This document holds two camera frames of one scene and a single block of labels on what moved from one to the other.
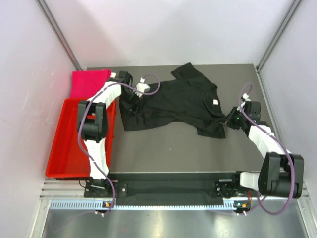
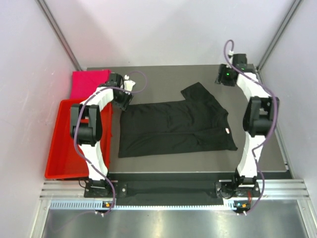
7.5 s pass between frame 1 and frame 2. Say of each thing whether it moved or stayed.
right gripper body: moved
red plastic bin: stayed
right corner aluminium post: stayed
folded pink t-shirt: stayed
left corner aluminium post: stayed
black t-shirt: moved
